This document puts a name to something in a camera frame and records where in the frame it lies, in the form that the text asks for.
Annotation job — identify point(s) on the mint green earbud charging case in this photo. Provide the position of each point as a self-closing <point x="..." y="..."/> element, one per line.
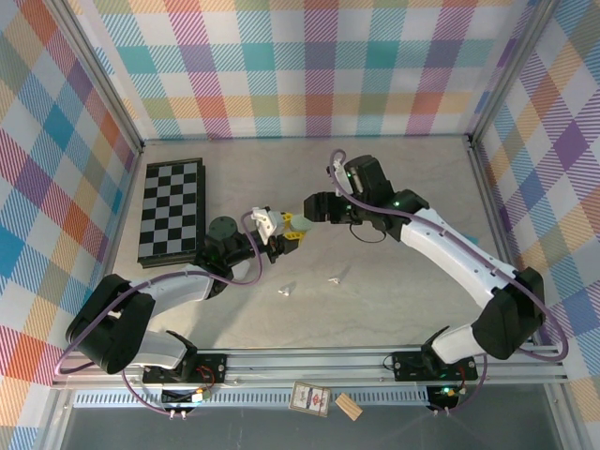
<point x="302" y="225"/>

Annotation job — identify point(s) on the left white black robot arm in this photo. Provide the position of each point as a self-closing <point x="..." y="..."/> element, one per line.
<point x="178" y="286"/>

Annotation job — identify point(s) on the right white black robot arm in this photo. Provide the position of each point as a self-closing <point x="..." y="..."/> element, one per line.
<point x="450" y="253"/>

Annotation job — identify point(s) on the black white folding chessboard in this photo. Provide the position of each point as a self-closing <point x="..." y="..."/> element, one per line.
<point x="169" y="201"/>

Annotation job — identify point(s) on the left black controller box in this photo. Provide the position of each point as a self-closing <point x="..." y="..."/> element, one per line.
<point x="178" y="396"/>

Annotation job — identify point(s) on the black controller box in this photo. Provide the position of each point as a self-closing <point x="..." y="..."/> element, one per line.
<point x="440" y="398"/>
<point x="178" y="396"/>

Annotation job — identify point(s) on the playing card box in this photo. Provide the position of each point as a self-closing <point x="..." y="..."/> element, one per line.
<point x="310" y="398"/>

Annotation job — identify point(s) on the small wooden block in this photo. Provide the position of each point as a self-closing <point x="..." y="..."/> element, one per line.
<point x="349" y="407"/>

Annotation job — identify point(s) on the right black controller box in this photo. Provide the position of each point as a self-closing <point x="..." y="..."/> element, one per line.
<point x="440" y="398"/>

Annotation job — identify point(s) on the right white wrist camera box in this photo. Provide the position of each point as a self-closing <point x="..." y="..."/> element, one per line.
<point x="355" y="179"/>

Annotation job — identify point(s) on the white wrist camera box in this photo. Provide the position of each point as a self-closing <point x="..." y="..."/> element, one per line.
<point x="265" y="222"/>
<point x="355" y="179"/>

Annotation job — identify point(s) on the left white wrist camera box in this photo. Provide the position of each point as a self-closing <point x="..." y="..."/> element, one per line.
<point x="265" y="222"/>

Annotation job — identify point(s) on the left aluminium floor rail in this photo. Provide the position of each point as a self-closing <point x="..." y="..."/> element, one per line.
<point x="129" y="187"/>

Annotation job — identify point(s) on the aluminium floor rail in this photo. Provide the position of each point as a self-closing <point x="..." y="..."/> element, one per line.
<point x="129" y="187"/>
<point x="492" y="211"/>

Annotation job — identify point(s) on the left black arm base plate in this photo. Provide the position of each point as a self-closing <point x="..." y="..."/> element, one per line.
<point x="213" y="363"/>

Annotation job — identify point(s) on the right aluminium floor rail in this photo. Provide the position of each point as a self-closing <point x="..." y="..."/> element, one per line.
<point x="492" y="211"/>

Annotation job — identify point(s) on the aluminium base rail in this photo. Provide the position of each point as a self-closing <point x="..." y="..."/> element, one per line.
<point x="304" y="365"/>

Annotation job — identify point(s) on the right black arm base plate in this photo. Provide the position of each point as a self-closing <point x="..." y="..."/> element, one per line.
<point x="408" y="363"/>

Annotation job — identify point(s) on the right aluminium corner post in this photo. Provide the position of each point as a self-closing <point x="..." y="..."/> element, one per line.
<point x="510" y="70"/>

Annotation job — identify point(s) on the aluminium corner post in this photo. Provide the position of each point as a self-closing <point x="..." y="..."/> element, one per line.
<point x="510" y="70"/>
<point x="100" y="77"/>

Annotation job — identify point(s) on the left aluminium corner post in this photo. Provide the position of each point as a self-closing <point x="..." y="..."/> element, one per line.
<point x="100" y="77"/>

